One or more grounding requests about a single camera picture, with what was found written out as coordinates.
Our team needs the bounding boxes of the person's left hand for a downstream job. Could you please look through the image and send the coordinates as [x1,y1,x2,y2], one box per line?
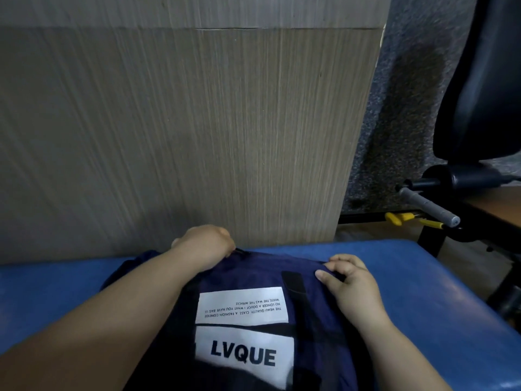
[171,225,237,273]

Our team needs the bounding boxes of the person's right hand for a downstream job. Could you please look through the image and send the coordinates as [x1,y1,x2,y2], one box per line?
[315,254,391,323]

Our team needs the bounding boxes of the navy backpack with white labels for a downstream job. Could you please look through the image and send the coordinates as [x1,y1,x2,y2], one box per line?
[100,247,376,391]

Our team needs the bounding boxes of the person's left forearm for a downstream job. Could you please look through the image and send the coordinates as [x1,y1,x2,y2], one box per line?
[0,247,204,391]

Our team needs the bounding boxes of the person's right forearm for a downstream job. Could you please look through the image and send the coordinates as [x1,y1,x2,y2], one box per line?
[348,309,453,391]

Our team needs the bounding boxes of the blue padded bench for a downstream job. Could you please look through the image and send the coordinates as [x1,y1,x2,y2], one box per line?
[0,239,521,391]

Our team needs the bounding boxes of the wood grain panel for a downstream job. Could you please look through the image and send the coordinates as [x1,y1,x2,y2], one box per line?
[0,0,392,266]

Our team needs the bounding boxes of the brown wooden board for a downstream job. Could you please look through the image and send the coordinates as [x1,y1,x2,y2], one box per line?
[463,186,521,237]

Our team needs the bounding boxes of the black padded backrest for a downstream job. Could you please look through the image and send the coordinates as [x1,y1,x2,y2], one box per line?
[433,0,521,164]

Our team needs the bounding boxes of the grey metal handle bar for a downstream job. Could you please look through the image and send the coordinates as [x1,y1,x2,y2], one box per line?
[398,186,461,229]

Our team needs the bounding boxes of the black metal equipment frame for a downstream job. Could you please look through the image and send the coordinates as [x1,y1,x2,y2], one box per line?
[338,163,521,319]

